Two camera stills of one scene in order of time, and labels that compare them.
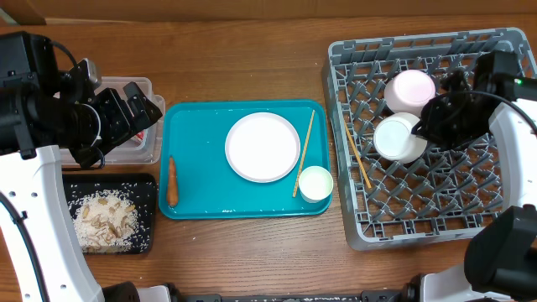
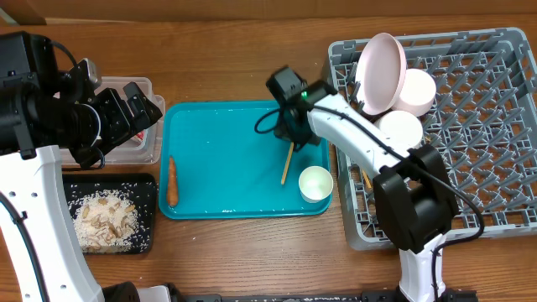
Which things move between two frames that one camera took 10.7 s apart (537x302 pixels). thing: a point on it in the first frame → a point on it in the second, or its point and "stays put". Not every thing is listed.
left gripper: (122, 122) stays put
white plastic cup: (315, 183) stays put
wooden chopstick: (303, 153) → (287, 163)
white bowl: (394, 141) stays put
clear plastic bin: (146, 147) stays put
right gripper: (431, 127) → (282, 132)
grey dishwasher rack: (449, 194) stays put
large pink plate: (263, 147) → (380, 75)
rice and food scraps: (106, 221) stays put
